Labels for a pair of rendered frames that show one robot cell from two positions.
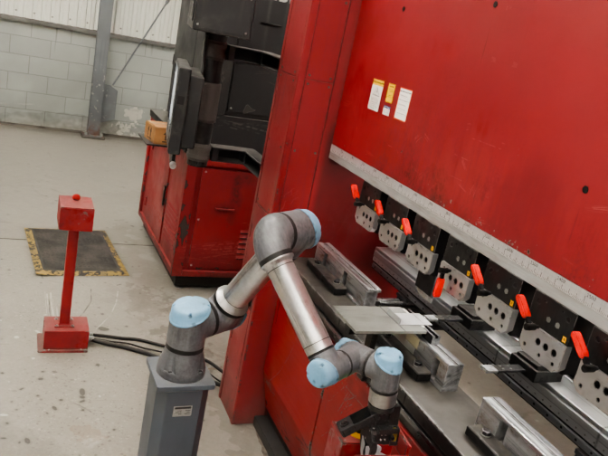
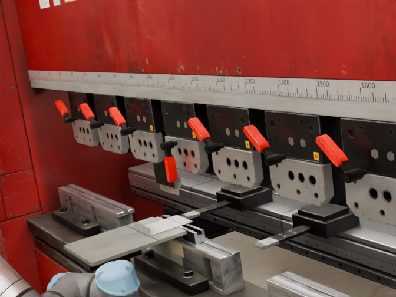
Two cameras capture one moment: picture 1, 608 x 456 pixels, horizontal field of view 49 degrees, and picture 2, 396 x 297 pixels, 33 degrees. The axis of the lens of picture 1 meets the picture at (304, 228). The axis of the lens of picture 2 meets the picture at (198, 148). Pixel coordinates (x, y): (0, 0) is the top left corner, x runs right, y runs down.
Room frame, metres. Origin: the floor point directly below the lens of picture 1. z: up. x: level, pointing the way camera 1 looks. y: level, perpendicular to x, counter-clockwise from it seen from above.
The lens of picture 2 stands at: (0.41, -0.35, 1.55)
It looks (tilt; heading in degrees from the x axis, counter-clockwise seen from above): 12 degrees down; 354
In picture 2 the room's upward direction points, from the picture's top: 8 degrees counter-clockwise
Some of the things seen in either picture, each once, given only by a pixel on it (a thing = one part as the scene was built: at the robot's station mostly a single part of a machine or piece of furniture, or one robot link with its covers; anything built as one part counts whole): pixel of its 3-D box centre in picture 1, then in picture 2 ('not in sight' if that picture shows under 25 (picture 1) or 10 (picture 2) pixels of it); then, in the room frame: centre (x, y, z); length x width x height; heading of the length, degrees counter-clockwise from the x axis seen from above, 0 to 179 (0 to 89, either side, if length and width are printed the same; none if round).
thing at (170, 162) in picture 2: (441, 282); (171, 161); (1.92, -0.44, 1.20); 0.04 x 0.02 x 0.10; 115
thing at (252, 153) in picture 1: (242, 162); not in sight; (3.15, 0.36, 1.18); 0.40 x 0.24 x 0.07; 25
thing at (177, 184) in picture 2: (426, 284); (167, 175); (2.09, -0.44, 1.13); 0.10 x 0.02 x 0.10; 25
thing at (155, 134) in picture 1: (164, 132); not in sight; (4.17, 0.99, 1.04); 0.30 x 0.26 x 0.12; 26
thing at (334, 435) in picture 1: (365, 451); not in sight; (1.65, -0.30, 0.75); 0.20 x 0.16 x 0.18; 18
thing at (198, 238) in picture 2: (420, 326); (179, 228); (2.07, -0.45, 0.99); 0.20 x 0.03 x 0.03; 25
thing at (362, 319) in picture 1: (378, 319); (124, 239); (2.03, -0.30, 1.00); 0.26 x 0.18 x 0.01; 115
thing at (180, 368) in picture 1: (183, 356); not in sight; (1.83, 0.28, 0.82); 0.15 x 0.15 x 0.10
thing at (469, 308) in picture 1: (456, 316); (222, 201); (2.16, -0.58, 1.01); 0.26 x 0.12 x 0.05; 115
